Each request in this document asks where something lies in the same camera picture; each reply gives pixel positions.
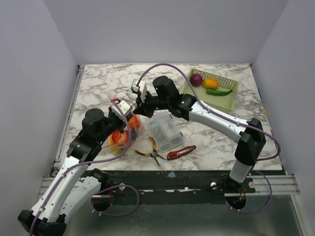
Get red toy apple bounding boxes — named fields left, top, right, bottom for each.
left=111, top=130, right=129, bottom=145

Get clear zip top bag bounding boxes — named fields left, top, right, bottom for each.
left=102, top=115, right=143, bottom=155

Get yellow toy bell pepper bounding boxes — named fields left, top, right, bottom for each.
left=109, top=137, right=126, bottom=155

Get dark purple toy plum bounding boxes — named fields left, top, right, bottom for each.
left=131, top=130, right=138, bottom=142

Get orange toy pumpkin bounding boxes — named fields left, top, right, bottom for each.
left=128, top=115, right=142, bottom=130

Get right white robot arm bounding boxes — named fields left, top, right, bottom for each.
left=131, top=76, right=266, bottom=193

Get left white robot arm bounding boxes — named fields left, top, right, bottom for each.
left=18, top=102, right=132, bottom=236

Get purple toy onion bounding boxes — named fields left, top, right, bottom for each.
left=190, top=73, right=203, bottom=87

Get clear plastic parts box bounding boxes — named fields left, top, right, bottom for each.
left=145, top=111, right=184, bottom=152

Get green toy chili pepper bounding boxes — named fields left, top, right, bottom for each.
left=206, top=89, right=233, bottom=96

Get orange toy lemon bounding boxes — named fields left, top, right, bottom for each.
left=203, top=79, right=219, bottom=90

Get beige perforated plastic basket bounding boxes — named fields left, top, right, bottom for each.
left=187, top=68, right=239, bottom=113

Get red black utility knife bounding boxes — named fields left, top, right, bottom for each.
left=167, top=145, right=196, bottom=161

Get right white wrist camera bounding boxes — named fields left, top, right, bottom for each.
left=131, top=79, right=147, bottom=102

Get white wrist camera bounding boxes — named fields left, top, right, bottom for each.
left=131, top=79, right=147, bottom=102
left=111, top=99, right=132, bottom=121

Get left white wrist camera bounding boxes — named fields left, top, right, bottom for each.
left=111, top=99, right=132, bottom=121

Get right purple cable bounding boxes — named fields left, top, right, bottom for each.
left=136, top=63, right=282, bottom=213

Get purple cable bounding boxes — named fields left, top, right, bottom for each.
left=136, top=63, right=282, bottom=213
left=29, top=98, right=140, bottom=236

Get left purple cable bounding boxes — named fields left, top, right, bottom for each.
left=29, top=98, right=140, bottom=236

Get yellow handled pliers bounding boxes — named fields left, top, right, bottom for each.
left=134, top=136, right=166, bottom=167

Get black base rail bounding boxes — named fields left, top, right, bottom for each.
left=80, top=169, right=256, bottom=205

